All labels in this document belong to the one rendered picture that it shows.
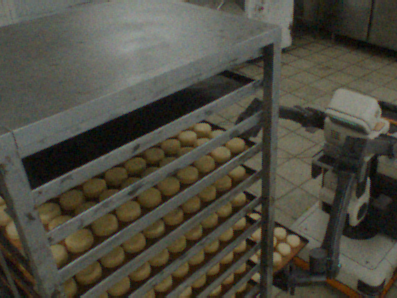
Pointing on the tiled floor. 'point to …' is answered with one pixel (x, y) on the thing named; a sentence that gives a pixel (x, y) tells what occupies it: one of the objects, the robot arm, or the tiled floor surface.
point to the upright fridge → (378, 23)
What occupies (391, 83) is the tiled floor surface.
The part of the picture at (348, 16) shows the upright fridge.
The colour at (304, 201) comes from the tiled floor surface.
